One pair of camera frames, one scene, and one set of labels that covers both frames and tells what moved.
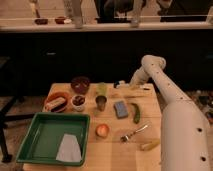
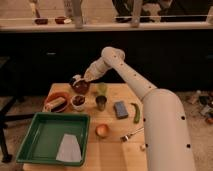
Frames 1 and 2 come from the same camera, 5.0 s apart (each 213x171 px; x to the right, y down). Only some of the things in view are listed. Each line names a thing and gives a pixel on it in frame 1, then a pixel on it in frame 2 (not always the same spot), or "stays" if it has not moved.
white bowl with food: x=78 y=102 stays
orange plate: x=61 y=107 stays
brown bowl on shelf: x=60 y=20 stays
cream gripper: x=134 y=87 to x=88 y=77
